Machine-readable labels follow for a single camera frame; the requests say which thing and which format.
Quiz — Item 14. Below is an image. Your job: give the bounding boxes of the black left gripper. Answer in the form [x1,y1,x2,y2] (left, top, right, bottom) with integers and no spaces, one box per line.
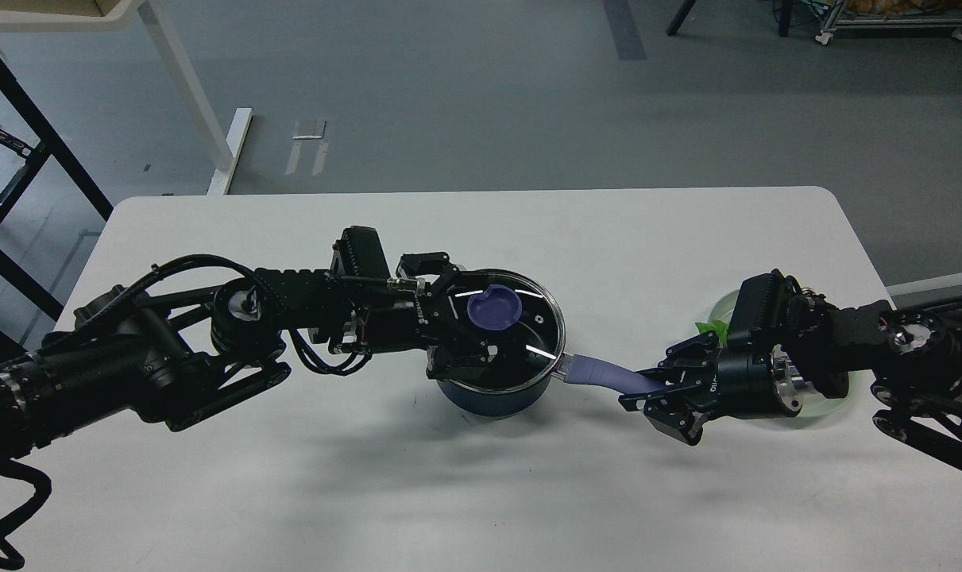
[385,251,521,390]

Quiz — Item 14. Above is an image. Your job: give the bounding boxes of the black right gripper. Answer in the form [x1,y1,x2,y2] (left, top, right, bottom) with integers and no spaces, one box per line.
[618,330,803,446]

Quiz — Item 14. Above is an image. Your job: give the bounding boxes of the glass pot lid purple knob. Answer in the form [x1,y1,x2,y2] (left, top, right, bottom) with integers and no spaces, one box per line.
[428,269,566,393]

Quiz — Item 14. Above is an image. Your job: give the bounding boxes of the blue saucepan purple handle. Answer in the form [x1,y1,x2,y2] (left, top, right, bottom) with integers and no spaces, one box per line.
[428,269,666,420]

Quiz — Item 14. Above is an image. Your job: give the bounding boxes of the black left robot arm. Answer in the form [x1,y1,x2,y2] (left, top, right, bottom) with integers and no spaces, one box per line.
[0,226,529,570]

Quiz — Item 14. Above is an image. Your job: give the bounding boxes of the metal wheeled cart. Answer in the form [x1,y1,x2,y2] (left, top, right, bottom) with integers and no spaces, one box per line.
[814,1,962,44]

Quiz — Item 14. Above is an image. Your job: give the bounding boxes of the black metal rack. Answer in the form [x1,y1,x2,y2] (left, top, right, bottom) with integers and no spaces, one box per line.
[0,51,114,319]

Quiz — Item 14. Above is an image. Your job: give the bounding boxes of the black furniture legs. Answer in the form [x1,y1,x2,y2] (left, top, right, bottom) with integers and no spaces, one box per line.
[666,0,799,37]

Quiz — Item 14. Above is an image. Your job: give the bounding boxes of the pale green plate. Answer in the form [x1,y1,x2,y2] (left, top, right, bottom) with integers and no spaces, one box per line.
[707,290,852,430]

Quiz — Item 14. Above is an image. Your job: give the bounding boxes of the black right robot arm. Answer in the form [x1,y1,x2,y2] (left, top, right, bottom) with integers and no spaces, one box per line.
[619,270,962,471]

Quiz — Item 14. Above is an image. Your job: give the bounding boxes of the orange toy carrot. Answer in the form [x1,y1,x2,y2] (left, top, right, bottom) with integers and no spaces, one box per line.
[694,319,730,346]

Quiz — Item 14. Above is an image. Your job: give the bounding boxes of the white desk frame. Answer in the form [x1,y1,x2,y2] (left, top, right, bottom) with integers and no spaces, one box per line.
[0,1,254,196]

